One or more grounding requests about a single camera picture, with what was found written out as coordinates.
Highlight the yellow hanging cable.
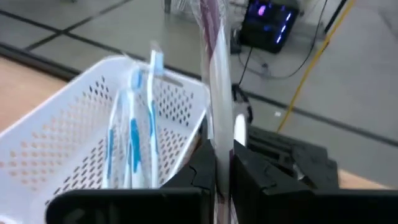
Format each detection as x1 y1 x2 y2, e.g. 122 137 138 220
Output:
275 0 357 134

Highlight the white plastic basket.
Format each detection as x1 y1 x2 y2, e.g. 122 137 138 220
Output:
0 55 211 224

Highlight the purple toothbrush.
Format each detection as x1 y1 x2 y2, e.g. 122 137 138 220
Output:
191 0 239 224

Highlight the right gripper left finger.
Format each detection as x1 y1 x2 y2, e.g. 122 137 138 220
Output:
45 139 218 224

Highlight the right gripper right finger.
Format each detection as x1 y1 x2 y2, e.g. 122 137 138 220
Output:
230 139 398 224

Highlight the black computer with purple lights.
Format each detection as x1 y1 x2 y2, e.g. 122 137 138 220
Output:
238 0 300 54

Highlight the black straight floor cable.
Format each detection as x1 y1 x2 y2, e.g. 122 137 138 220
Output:
238 46 254 86

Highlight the black coiled cable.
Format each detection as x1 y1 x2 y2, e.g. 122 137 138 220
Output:
231 83 254 124

